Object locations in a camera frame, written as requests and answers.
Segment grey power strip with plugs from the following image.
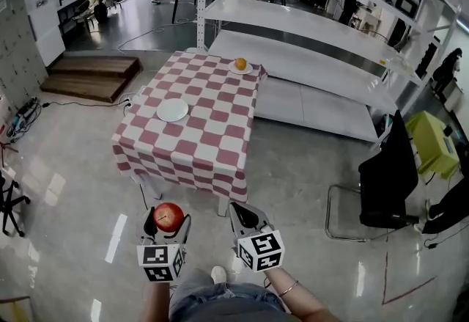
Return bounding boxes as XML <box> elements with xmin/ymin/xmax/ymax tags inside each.
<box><xmin>7</xmin><ymin>96</ymin><xmax>41</xmax><ymax>142</ymax></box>

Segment black cable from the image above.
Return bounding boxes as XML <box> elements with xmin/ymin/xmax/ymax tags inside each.
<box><xmin>41</xmin><ymin>100</ymin><xmax>128</xmax><ymax>109</ymax></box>

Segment person's white shoe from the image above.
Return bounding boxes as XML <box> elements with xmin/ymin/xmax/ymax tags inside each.
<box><xmin>211</xmin><ymin>265</ymin><xmax>228</xmax><ymax>285</ymax></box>

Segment small white plate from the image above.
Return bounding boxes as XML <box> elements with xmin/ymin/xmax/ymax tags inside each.
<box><xmin>227</xmin><ymin>60</ymin><xmax>254</xmax><ymax>76</ymax></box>

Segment person's blue jeans legs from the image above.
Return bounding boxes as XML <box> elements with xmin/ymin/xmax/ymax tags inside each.
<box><xmin>168</xmin><ymin>268</ymin><xmax>290</xmax><ymax>322</ymax></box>

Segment white metal shelving rack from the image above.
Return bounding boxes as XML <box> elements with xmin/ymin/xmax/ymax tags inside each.
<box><xmin>196</xmin><ymin>0</ymin><xmax>462</xmax><ymax>147</ymax></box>

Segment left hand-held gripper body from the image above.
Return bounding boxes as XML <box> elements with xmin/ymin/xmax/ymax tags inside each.
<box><xmin>137</xmin><ymin>234</ymin><xmax>187</xmax><ymax>283</ymax></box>

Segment dark wooden step platform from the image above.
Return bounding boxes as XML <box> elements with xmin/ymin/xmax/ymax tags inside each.
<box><xmin>39</xmin><ymin>55</ymin><xmax>142</xmax><ymax>103</ymax></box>

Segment black low cabinet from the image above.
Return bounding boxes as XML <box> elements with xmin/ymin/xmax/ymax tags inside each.
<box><xmin>56</xmin><ymin>0</ymin><xmax>98</xmax><ymax>37</ymax></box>

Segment red white checkered tablecloth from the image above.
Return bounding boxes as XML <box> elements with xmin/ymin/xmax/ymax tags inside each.
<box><xmin>111</xmin><ymin>51</ymin><xmax>268</xmax><ymax>204</ymax></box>

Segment black office chair base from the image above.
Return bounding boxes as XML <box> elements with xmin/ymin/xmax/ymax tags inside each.
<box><xmin>0</xmin><ymin>169</ymin><xmax>32</xmax><ymax>238</ymax></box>

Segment thin metal bracelet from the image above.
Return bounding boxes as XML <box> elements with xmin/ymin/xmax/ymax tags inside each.
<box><xmin>278</xmin><ymin>279</ymin><xmax>300</xmax><ymax>298</ymax></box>

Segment person's right forearm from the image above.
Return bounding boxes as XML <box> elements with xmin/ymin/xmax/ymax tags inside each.
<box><xmin>263</xmin><ymin>267</ymin><xmax>341</xmax><ymax>322</ymax></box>

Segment red apple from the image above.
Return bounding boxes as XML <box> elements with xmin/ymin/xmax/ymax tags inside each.
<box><xmin>152</xmin><ymin>202</ymin><xmax>185</xmax><ymax>233</ymax></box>

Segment grey locker cabinet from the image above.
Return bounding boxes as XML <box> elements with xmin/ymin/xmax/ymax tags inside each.
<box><xmin>0</xmin><ymin>0</ymin><xmax>49</xmax><ymax>114</ymax></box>

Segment lime green box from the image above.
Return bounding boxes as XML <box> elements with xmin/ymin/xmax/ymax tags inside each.
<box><xmin>405</xmin><ymin>110</ymin><xmax>461</xmax><ymax>179</ymax></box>

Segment black cantilever chair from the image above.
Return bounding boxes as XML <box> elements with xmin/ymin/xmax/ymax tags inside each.
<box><xmin>325</xmin><ymin>109</ymin><xmax>421</xmax><ymax>243</ymax></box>

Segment person's left forearm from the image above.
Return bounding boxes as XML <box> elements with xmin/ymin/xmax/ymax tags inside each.
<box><xmin>141</xmin><ymin>278</ymin><xmax>173</xmax><ymax>322</ymax></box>

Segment white storage bin black panel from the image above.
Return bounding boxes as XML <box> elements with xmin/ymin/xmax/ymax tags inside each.
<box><xmin>394</xmin><ymin>0</ymin><xmax>418</xmax><ymax>19</ymax></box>

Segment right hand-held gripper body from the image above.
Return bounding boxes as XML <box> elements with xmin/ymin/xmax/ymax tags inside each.
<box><xmin>232</xmin><ymin>224</ymin><xmax>286</xmax><ymax>273</ymax></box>

